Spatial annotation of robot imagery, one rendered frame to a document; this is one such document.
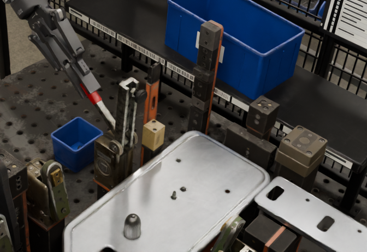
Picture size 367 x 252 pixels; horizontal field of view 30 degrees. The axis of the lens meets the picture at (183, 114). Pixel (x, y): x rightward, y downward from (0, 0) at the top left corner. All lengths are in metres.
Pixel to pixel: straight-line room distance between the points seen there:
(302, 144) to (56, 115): 0.82
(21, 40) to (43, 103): 1.54
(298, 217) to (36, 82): 1.04
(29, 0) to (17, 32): 2.25
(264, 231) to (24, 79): 1.04
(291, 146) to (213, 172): 0.17
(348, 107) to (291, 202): 0.33
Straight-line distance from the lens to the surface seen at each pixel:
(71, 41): 1.36
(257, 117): 1.51
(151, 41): 1.75
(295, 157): 1.47
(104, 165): 1.45
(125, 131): 1.38
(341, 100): 1.67
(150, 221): 1.34
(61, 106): 2.05
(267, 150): 1.52
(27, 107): 2.05
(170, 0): 1.67
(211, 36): 1.51
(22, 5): 1.39
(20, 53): 3.48
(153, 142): 1.44
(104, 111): 1.39
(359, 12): 1.61
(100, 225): 1.33
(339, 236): 1.39
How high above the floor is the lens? 2.01
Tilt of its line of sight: 40 degrees down
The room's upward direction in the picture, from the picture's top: 7 degrees clockwise
